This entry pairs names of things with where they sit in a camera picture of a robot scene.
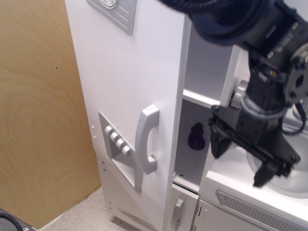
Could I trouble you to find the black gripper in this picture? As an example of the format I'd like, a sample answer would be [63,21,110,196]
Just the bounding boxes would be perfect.
[209,91,301,188]

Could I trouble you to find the grey fridge door handle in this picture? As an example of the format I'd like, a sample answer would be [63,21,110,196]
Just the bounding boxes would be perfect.
[135,104,159,175]

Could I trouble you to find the white toy fridge door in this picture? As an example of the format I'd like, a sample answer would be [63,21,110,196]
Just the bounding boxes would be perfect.
[64,0,193,231]

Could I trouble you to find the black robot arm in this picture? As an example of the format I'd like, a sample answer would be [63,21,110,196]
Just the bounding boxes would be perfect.
[164,0,308,187]

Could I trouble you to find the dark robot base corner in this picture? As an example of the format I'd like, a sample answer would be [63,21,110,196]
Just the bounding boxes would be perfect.
[0,209,37,231]

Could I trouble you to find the grey top fridge panel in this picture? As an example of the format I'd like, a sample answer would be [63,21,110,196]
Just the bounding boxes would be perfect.
[87,0,137,36]

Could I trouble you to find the purple toy eggplant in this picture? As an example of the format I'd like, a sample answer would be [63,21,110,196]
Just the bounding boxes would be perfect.
[188,123,205,150]

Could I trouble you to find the grey oven vent panel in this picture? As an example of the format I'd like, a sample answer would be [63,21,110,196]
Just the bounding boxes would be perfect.
[215,190,308,231]

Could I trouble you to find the grey toy sink basin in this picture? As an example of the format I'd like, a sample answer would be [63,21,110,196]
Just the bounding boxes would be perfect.
[246,105,308,199]

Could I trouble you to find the brass cabinet hinge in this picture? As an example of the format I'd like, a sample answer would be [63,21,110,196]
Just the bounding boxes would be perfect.
[196,205,202,216]

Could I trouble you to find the grey toy telephone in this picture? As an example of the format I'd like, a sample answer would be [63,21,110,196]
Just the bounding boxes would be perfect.
[229,80,248,109]

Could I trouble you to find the white lower freezer door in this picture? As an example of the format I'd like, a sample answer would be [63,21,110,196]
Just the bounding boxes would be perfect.
[95,151,200,231]

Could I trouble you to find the grey ice dispenser panel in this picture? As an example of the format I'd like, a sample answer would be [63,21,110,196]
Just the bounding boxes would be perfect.
[98,112,143,193]

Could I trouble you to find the wooden board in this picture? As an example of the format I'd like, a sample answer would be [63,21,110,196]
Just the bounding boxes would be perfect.
[0,0,100,228]

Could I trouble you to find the grey lower door handle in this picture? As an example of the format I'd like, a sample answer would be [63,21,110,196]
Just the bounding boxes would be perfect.
[170,198,184,231]

